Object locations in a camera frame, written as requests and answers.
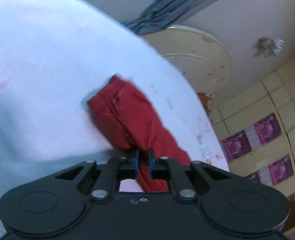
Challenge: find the red padded jacket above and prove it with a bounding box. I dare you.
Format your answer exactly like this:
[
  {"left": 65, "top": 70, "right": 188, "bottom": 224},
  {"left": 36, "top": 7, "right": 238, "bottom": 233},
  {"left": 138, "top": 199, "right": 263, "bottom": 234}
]
[{"left": 87, "top": 75, "right": 190, "bottom": 192}]

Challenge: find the purple poster upper right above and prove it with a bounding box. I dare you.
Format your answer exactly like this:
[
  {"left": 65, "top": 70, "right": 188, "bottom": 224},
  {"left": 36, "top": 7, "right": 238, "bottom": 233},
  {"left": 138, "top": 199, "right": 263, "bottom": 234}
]
[{"left": 221, "top": 130, "right": 252, "bottom": 162}]

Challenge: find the purple poster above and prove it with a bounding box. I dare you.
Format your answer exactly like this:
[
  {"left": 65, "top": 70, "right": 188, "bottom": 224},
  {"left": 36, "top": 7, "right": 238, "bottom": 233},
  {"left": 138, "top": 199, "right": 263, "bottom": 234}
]
[
  {"left": 244, "top": 113, "right": 282, "bottom": 150},
  {"left": 248, "top": 171, "right": 261, "bottom": 183},
  {"left": 258, "top": 155, "right": 294, "bottom": 186},
  {"left": 221, "top": 130, "right": 252, "bottom": 162}
]

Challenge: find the purple poster lower right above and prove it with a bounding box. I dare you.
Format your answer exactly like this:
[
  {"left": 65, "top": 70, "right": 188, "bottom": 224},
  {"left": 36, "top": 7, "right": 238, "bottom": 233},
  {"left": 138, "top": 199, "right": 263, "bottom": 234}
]
[{"left": 248, "top": 171, "right": 261, "bottom": 183}]

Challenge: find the orange patterned pillow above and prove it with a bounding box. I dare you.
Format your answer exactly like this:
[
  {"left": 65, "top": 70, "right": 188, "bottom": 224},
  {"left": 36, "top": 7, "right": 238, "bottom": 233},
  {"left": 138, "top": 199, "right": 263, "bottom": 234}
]
[{"left": 197, "top": 92, "right": 213, "bottom": 116}]

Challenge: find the purple poster lower left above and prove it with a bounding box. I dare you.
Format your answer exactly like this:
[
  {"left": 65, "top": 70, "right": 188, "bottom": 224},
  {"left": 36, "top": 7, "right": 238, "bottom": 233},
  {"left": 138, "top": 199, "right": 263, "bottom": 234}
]
[{"left": 258, "top": 155, "right": 294, "bottom": 186}]

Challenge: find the purple poster upper left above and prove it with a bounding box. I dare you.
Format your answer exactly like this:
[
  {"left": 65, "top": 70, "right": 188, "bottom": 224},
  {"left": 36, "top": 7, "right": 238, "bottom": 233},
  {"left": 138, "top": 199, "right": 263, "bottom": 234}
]
[{"left": 244, "top": 113, "right": 282, "bottom": 150}]

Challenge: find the cream wardrobe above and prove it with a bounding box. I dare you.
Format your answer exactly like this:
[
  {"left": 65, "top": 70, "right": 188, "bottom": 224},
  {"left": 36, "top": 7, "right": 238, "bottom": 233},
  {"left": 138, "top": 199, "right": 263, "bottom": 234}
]
[{"left": 210, "top": 53, "right": 295, "bottom": 230}]

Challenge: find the cream bed headboard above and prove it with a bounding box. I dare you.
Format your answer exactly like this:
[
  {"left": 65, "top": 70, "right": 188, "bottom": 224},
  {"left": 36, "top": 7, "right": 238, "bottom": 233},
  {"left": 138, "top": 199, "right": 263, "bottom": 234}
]
[{"left": 141, "top": 25, "right": 232, "bottom": 106}]

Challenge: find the white floral bed sheet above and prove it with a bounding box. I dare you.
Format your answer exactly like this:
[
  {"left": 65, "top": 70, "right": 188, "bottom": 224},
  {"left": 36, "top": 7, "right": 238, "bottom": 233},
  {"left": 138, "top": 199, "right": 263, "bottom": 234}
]
[{"left": 0, "top": 0, "right": 228, "bottom": 238}]

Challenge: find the grey blue curtain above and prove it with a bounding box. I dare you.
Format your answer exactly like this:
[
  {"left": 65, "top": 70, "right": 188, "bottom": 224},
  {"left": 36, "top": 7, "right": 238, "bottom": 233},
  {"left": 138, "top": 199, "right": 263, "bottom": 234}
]
[{"left": 124, "top": 0, "right": 218, "bottom": 35}]

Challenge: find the wall lamp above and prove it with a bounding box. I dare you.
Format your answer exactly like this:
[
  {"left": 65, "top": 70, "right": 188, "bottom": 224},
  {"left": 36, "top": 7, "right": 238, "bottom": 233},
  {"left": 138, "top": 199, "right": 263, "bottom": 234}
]
[{"left": 253, "top": 37, "right": 285, "bottom": 57}]

